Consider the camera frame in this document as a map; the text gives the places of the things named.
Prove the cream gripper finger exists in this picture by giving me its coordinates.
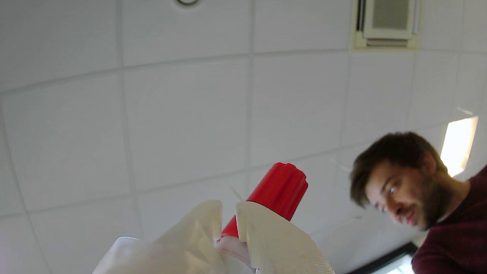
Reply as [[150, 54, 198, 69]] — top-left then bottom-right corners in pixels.
[[236, 201, 336, 274], [114, 200, 231, 274]]

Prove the ceiling air conditioner unit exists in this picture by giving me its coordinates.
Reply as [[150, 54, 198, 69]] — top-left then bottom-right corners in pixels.
[[349, 0, 422, 52]]

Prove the rectangular ceiling light panel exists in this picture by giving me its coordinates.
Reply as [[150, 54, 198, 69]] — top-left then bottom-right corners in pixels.
[[440, 116, 479, 178]]

